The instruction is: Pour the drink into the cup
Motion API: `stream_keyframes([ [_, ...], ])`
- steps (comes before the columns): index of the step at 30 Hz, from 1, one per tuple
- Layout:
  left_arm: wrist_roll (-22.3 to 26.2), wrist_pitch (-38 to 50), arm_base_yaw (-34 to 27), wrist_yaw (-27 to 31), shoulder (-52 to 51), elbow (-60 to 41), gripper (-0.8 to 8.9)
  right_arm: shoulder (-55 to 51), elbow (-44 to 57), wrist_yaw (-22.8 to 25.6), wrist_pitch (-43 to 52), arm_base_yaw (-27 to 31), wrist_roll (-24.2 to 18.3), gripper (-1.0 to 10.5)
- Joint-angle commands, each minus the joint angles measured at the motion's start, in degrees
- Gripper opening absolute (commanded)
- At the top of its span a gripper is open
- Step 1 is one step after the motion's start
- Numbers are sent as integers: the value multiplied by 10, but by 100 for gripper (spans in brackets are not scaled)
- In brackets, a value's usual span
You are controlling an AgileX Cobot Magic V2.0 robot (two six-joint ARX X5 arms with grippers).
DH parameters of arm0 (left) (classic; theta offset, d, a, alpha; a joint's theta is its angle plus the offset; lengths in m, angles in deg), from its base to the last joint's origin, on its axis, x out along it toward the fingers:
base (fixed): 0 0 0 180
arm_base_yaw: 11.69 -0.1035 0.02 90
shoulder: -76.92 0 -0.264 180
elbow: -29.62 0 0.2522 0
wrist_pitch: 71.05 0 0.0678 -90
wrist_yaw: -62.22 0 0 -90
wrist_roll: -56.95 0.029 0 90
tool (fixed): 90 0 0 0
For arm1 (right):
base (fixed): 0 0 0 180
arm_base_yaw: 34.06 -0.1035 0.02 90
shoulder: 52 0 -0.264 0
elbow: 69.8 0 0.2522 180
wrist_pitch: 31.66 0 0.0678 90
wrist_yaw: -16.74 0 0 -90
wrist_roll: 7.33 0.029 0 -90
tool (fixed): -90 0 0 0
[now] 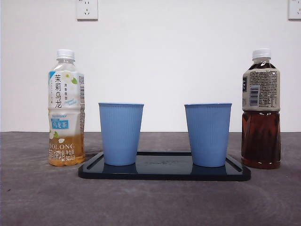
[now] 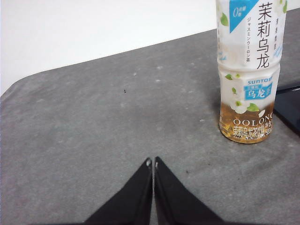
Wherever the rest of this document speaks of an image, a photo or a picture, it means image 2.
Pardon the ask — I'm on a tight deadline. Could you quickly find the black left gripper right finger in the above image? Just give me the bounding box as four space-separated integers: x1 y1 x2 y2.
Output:
153 156 230 225

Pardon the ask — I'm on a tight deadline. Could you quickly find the jasmine oolong tea bottle white label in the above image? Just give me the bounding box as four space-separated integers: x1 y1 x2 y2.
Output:
215 0 288 145

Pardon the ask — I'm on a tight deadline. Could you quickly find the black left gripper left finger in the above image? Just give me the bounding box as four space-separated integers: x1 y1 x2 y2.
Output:
83 157 157 225

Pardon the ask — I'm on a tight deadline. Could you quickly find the dark teal rectangular tray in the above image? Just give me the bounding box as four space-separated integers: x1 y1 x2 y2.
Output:
273 85 300 136

